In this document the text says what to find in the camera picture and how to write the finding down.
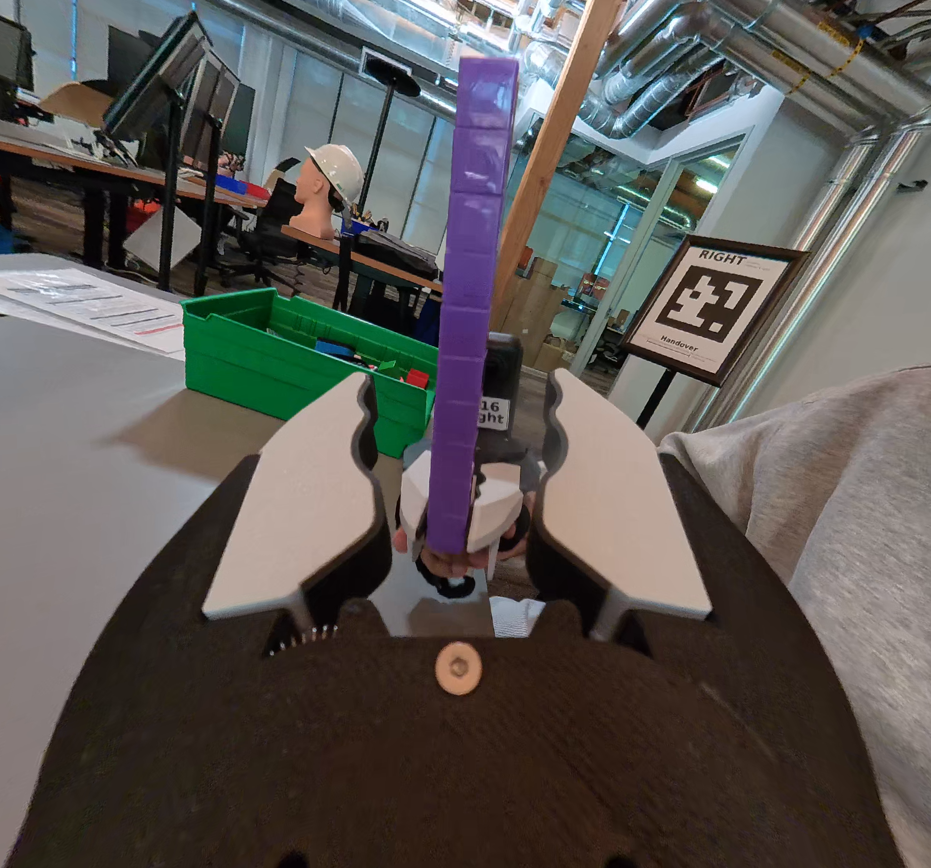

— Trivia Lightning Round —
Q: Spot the person's right hand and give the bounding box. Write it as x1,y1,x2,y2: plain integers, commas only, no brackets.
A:
391,490,541,581

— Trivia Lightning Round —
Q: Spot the wooden post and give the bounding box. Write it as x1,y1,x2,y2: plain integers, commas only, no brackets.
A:
489,0,641,316

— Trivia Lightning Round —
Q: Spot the person's right forearm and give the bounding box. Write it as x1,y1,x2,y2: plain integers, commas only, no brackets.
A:
487,595,548,640

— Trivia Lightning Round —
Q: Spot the white hard hat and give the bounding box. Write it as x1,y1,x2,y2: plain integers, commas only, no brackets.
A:
304,144,365,203

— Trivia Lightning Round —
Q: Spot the purple block bar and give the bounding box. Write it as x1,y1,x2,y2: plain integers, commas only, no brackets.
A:
425,55,521,555

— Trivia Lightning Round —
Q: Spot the black office chair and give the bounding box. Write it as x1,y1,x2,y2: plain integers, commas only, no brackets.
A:
236,177,310,290

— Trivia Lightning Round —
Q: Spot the black computer monitor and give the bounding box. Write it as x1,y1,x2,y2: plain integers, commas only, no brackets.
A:
102,10,213,145
0,16,36,120
178,52,241,171

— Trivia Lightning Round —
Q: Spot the wooden workbench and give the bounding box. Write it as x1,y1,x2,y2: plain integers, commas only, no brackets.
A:
0,119,270,280

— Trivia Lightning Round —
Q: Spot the black floor lamp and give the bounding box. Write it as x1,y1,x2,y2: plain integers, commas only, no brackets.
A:
362,55,423,243

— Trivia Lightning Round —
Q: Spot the framed marker sign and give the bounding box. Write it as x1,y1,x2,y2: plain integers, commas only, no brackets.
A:
620,234,812,387

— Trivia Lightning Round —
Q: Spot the stack of cardboard boxes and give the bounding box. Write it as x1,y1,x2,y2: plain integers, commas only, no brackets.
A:
502,257,626,374

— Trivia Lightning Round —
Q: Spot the green storage bin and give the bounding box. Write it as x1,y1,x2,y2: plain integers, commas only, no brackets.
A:
180,288,437,458

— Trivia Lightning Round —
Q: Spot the printed paper sheet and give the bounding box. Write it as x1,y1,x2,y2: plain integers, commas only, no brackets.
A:
0,268,184,360

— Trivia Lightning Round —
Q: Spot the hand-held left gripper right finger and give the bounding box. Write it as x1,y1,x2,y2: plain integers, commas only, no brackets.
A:
525,368,714,642

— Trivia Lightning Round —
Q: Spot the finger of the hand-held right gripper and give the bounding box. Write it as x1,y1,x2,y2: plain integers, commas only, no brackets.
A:
465,462,526,555
399,444,437,563

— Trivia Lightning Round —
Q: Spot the plywood chair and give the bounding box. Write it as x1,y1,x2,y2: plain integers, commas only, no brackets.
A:
40,81,117,129

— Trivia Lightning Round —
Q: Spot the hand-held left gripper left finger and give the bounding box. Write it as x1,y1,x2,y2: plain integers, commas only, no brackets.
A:
201,372,394,632

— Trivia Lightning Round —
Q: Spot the wooden table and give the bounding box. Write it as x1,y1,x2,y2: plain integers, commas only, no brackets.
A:
280,224,445,316

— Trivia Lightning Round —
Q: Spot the mannequin head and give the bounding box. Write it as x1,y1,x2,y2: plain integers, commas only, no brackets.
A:
291,155,346,238

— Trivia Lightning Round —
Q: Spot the cluster of silver pipes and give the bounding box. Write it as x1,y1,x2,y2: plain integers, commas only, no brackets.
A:
112,0,931,440

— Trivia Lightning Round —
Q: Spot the black bag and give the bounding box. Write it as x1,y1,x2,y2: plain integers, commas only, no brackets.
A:
353,228,441,280

